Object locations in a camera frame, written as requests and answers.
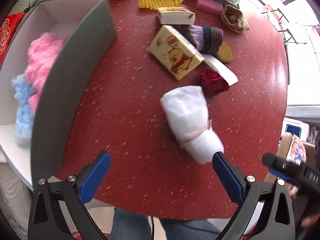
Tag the person's jeans legs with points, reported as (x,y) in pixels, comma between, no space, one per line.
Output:
(132,227)

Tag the person's right hand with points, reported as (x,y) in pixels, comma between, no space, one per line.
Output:
(311,220)

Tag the white fringed blanket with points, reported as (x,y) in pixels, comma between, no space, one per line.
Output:
(12,205)

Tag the small yellow tissue pack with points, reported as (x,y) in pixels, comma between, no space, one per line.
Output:
(175,15)

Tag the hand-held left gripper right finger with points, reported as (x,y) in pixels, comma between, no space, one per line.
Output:
(227,177)

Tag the white paper packet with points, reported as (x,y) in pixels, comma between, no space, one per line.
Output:
(222,70)

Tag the pink soap bar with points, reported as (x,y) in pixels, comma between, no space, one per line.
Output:
(208,3)

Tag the red embroidered cushion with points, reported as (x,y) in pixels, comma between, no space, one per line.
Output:
(10,35)

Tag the white and blue storage bin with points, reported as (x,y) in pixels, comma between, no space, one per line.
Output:
(295,131)

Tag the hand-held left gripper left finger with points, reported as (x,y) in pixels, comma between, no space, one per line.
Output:
(96,177)

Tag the pink fluffy yarn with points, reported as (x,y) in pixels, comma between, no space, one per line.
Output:
(42,60)

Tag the mustard yellow soft pad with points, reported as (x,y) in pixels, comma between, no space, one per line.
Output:
(225,53)

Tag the wooden chair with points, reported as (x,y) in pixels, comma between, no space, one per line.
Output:
(285,142)

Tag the grey storage box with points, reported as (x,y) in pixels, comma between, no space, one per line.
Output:
(75,67)

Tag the black folding chair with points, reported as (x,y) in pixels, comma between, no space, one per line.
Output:
(287,32)

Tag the large yellow tissue pack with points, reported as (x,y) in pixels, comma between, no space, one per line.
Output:
(175,52)

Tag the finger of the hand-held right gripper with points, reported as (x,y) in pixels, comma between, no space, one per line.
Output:
(292,170)

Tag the red fabric rose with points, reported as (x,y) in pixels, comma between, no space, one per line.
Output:
(212,82)

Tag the light blue fluffy yarn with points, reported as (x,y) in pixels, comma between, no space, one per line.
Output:
(22,110)

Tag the white plastic bag bundle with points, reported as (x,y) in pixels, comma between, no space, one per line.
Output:
(190,120)

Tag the floral cushion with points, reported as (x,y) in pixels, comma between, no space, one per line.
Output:
(297,147)

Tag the purple and black knitted hat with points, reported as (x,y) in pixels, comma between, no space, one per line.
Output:
(205,38)

